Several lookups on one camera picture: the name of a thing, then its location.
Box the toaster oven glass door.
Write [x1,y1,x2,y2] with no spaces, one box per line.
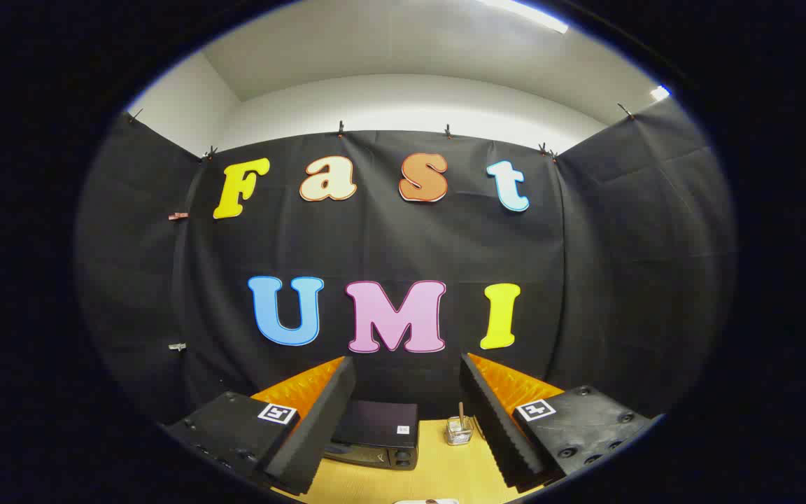
[324,442,394,469]

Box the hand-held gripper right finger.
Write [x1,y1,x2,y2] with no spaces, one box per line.
[459,353,656,494]

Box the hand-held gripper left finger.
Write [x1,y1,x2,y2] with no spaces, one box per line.
[164,356,358,496]

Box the black toaster oven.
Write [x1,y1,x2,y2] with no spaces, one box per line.
[324,399,420,471]

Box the wire mesh holder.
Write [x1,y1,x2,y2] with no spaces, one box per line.
[445,414,476,447]

